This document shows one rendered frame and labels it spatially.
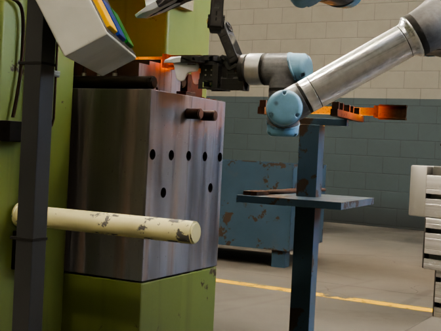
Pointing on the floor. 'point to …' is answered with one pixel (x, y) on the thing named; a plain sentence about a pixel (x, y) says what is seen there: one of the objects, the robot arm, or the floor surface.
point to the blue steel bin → (269, 226)
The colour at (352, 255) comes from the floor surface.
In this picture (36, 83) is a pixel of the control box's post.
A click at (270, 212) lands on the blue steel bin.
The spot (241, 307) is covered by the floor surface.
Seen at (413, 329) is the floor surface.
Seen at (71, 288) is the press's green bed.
